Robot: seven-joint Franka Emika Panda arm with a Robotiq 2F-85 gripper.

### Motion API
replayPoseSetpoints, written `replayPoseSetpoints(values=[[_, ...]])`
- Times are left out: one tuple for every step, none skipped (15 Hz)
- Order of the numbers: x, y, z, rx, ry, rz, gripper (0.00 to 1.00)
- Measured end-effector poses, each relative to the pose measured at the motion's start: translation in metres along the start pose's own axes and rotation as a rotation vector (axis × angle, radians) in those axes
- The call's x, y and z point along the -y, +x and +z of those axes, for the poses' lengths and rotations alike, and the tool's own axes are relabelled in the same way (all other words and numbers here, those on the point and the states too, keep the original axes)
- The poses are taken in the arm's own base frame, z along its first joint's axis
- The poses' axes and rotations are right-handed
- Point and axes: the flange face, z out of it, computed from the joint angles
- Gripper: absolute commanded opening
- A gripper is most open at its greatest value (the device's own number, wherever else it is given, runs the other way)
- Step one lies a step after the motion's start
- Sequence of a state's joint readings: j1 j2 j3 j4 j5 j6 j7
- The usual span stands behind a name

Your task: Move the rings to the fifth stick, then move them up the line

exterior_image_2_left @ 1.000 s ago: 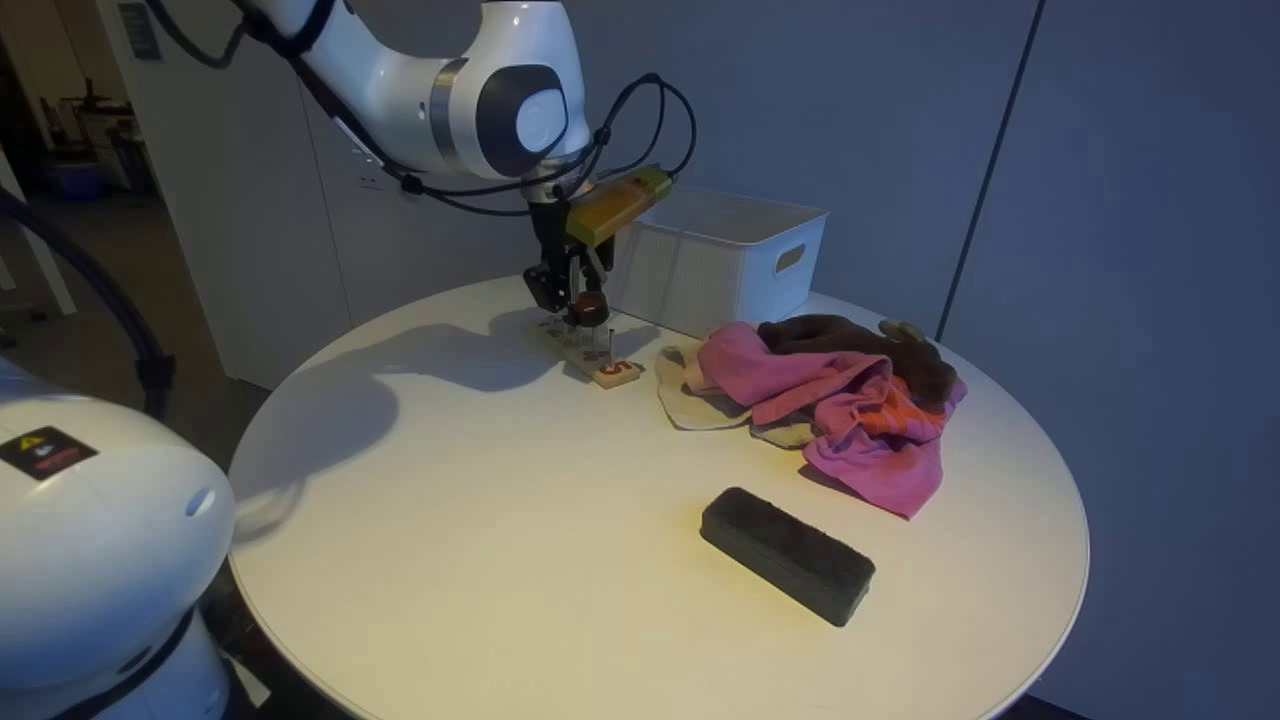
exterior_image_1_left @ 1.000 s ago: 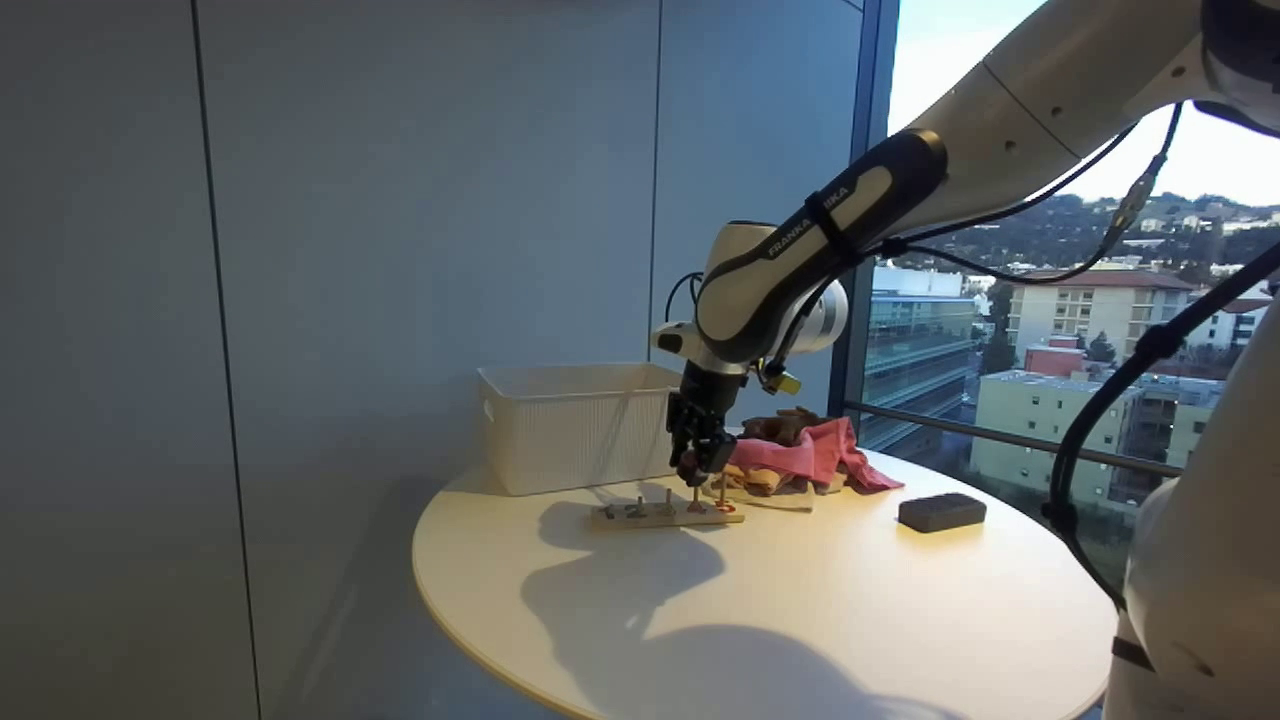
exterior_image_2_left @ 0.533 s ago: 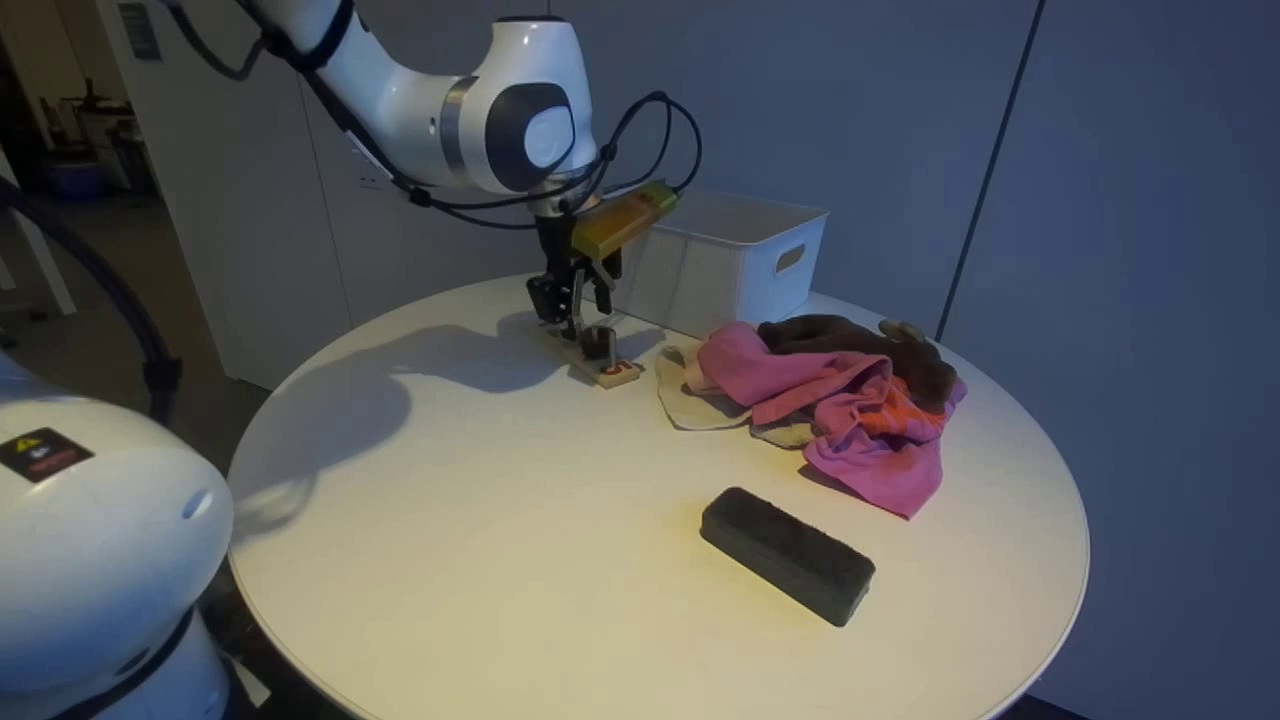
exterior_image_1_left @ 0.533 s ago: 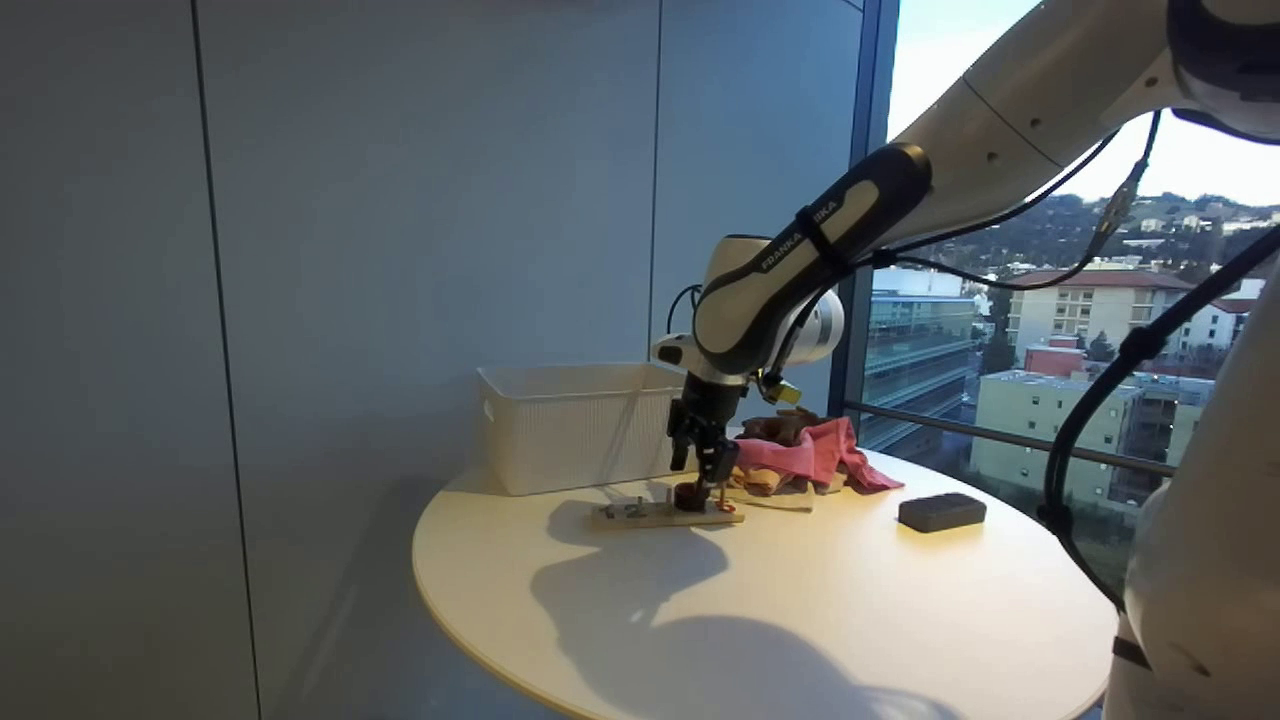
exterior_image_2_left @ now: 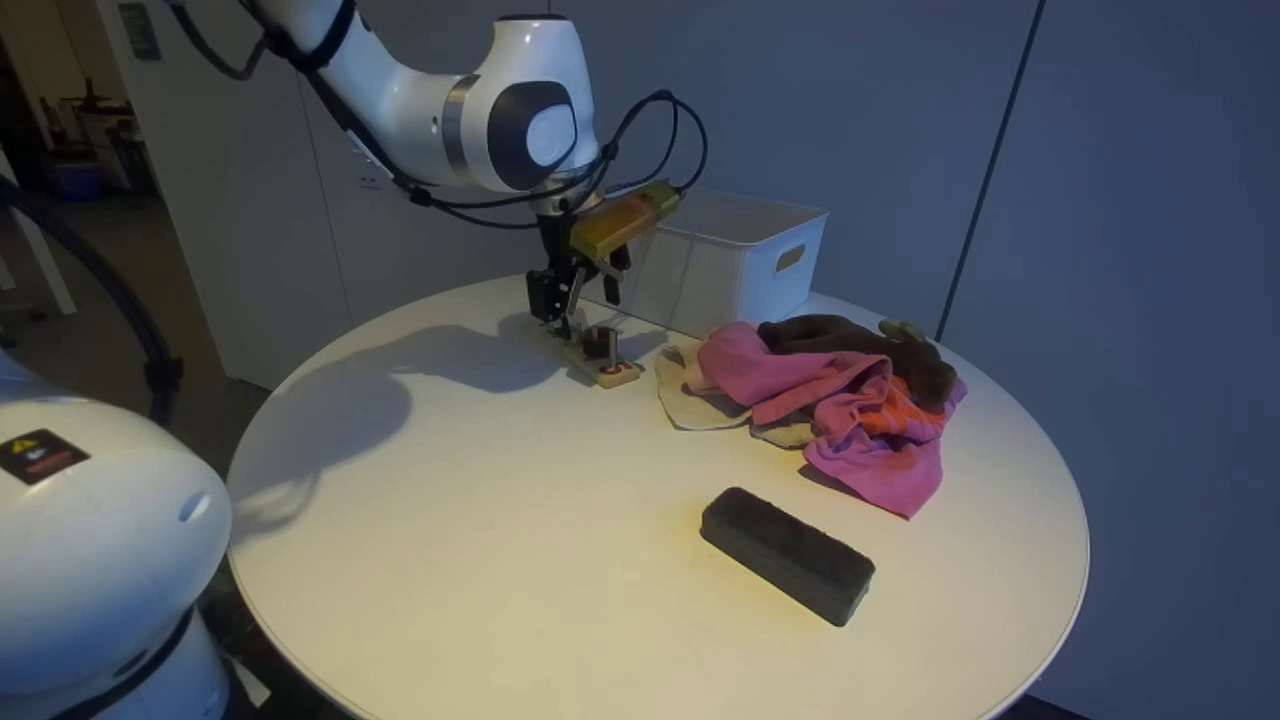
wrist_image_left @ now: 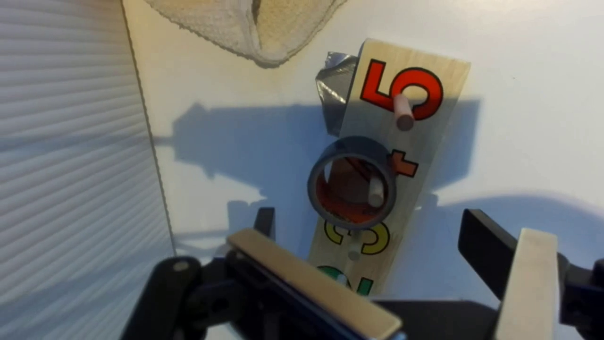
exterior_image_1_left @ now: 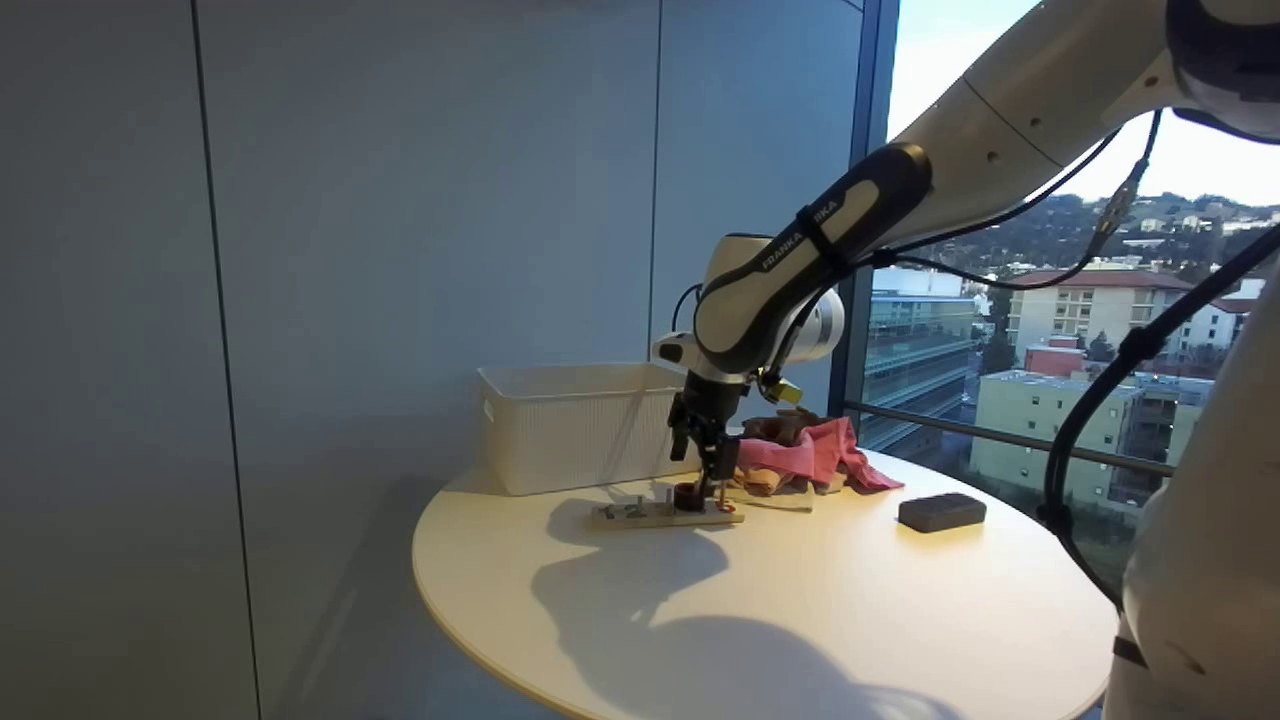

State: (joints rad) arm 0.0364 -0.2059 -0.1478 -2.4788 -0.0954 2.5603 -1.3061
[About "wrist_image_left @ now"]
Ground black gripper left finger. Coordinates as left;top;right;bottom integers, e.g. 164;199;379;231
120;207;403;340

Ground grey ring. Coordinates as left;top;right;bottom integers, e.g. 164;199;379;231
305;135;398;233

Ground wooden numbered peg board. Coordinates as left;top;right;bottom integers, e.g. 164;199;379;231
305;37;473;303

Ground white ribbed storage box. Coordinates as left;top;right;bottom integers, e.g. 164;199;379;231
0;0;179;340

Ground beige canvas bag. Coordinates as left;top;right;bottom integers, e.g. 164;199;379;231
141;0;349;71

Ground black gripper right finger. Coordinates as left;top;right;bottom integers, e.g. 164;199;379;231
456;207;604;340

